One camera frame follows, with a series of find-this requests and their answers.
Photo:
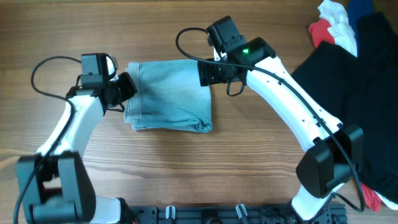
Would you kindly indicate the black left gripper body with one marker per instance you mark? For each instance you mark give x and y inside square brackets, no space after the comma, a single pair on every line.
[122,88]

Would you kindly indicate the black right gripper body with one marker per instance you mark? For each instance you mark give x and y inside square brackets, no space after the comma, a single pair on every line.
[214,73]

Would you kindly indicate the light blue denim shorts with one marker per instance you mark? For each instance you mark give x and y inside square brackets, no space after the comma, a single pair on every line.
[169,95]

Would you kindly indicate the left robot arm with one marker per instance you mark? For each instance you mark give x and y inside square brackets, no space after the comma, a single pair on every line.
[54,186]

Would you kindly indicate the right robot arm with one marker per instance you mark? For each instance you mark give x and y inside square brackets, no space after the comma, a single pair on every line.
[333,152]

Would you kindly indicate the red garment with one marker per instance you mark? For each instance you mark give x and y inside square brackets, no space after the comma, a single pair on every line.
[319,32]

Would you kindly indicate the white garment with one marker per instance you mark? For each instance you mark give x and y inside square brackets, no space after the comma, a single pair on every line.
[343,34]

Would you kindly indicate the black garment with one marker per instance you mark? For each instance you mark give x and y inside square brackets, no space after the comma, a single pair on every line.
[361,90]

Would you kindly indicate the navy blue garment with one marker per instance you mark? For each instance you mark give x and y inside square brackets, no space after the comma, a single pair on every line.
[357,9]

